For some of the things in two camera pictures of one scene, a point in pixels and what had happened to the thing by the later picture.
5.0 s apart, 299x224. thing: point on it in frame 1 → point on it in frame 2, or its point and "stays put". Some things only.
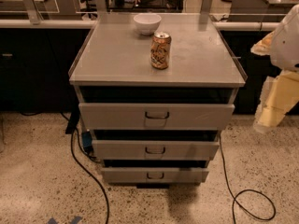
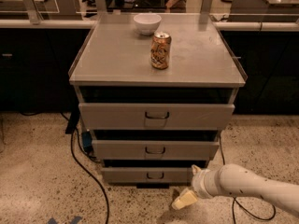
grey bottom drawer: (154, 175) stays put
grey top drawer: (154, 117) stays put
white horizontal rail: (64, 23) stays put
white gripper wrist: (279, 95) → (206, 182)
